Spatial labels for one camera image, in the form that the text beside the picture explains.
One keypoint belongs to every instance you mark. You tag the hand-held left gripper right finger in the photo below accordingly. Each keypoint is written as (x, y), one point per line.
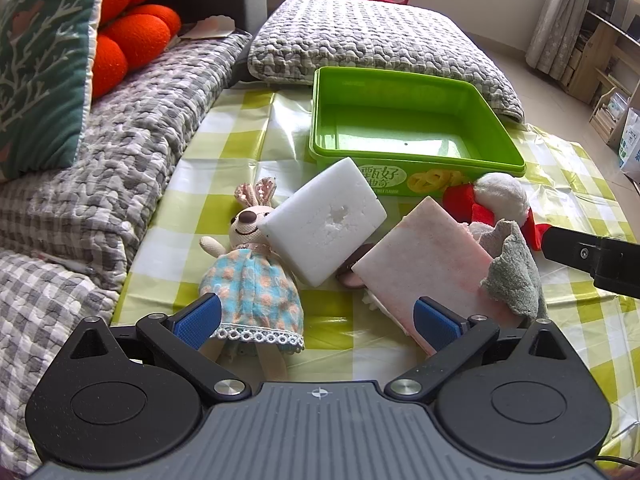
(437, 325)

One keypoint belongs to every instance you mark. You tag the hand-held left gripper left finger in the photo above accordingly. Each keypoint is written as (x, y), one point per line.
(197, 322)

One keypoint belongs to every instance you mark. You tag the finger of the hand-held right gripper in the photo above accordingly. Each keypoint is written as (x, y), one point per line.
(575, 252)

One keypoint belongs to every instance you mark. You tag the grey-green towel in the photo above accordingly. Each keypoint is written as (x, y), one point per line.
(515, 270)

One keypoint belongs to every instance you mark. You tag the white plush toy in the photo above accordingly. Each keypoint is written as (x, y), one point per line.
(375, 305)

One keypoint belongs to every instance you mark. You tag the pink sponge block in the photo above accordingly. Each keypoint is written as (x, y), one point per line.
(425, 260)

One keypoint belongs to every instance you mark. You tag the bunny doll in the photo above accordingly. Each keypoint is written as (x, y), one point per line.
(255, 280)

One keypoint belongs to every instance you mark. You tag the red and white santa plush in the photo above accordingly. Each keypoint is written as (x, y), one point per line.
(500, 195)

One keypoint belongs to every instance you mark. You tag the white sponge block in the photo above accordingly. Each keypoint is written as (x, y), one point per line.
(320, 225)

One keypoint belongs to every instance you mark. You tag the green plastic box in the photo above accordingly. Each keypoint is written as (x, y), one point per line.
(400, 110)

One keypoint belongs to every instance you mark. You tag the brown soft toy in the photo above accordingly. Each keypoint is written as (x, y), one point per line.
(350, 277)

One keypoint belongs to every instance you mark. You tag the white printed bag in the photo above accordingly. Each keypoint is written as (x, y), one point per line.
(631, 145)

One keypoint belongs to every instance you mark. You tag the grey sofa with quilted cover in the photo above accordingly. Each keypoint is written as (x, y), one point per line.
(125, 160)

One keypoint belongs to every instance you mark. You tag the green checked tablecloth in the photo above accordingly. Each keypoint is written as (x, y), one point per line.
(240, 125)

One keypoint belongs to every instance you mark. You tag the wooden shelf unit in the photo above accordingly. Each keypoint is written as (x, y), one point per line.
(600, 50)

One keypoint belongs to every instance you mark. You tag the patterned curtain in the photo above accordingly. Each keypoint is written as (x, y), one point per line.
(560, 20)

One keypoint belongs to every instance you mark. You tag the orange carrot plush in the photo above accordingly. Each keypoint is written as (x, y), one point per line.
(135, 35)

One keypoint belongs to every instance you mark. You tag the white scalloped paper piece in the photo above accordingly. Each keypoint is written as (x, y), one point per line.
(210, 27)

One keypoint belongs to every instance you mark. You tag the grey quilted cushion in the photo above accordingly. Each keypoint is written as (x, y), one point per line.
(375, 30)

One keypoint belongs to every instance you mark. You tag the teal branch-print pillow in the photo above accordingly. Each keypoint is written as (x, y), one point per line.
(40, 60)

